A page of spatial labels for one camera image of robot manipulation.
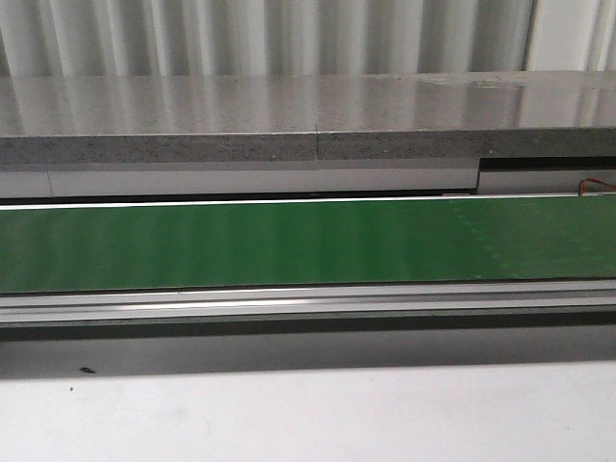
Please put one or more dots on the white panel under counter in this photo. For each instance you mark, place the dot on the white panel under counter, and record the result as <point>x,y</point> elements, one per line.
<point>415,176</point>

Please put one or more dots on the grey stone counter slab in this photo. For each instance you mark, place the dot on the grey stone counter slab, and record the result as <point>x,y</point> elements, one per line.
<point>192,119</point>

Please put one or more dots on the green conveyor belt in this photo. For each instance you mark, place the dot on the green conveyor belt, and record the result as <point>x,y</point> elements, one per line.
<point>128,247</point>

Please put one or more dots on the white corrugated curtain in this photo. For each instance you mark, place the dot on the white corrugated curtain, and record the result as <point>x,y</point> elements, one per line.
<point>258,38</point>

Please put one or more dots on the aluminium conveyor front rail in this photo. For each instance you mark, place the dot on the aluminium conveyor front rail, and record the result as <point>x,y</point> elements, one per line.
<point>317,309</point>

